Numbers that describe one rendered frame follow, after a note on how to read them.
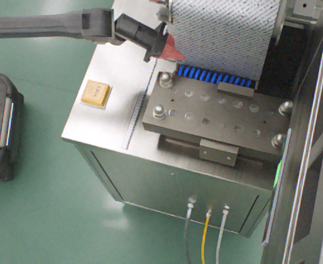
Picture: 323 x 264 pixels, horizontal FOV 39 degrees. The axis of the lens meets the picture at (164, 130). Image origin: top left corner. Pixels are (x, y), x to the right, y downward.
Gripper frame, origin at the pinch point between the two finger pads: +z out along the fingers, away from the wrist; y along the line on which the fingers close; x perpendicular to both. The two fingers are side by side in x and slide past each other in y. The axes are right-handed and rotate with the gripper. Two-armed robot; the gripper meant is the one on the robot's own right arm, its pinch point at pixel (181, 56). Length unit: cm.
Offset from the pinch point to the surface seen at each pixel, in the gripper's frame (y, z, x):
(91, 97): 12.1, -15.0, -25.1
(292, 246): 49, 8, 50
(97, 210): 31, 21, -111
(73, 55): -48, -15, -132
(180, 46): 0.3, -2.9, 4.5
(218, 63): 0.3, 8.3, 6.0
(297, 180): 39, 8, 47
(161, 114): 17.4, 0.1, -1.6
